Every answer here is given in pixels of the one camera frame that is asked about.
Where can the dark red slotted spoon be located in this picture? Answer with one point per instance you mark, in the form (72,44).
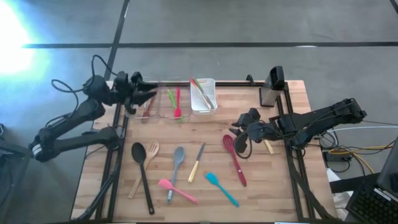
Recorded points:
(237,169)

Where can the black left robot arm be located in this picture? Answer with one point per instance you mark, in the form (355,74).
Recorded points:
(71,113)

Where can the grey plastic spoon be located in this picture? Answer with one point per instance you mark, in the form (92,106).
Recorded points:
(178,155)

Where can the light wooden fork spatula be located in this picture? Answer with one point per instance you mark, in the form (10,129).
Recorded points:
(143,177)

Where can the black metal stand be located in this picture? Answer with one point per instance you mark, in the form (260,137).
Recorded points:
(12,147)

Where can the black power box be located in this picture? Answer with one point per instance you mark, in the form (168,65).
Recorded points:
(334,157)

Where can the red silicone spatula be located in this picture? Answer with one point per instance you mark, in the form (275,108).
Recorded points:
(178,109)

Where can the teal silicone spatula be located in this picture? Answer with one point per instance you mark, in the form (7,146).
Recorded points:
(220,188)

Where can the dark monitor back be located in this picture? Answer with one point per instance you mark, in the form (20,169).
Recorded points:
(390,171)

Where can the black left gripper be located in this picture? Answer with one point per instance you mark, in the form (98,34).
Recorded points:
(133,90)

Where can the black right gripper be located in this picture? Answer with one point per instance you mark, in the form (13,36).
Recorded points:
(264,132)

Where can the white plastic bag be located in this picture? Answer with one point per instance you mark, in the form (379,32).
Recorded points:
(332,177)

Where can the pink silicone spatula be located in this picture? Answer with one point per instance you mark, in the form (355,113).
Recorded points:
(177,190)

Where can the green silicone spatula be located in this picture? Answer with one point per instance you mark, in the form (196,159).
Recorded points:
(171,98)

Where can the black laptop keyboard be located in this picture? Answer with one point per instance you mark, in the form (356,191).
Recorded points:
(373,205)

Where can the black plastic spoon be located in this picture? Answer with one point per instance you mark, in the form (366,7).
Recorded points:
(139,152)

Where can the clear plastic bin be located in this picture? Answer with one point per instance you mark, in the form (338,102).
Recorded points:
(185,102)
(155,112)

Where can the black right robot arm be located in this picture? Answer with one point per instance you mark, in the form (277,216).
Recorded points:
(320,119)

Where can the black metal table frame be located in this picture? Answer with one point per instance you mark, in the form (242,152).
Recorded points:
(227,83)

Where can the white plastic bin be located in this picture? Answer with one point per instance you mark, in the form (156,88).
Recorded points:
(196,105)

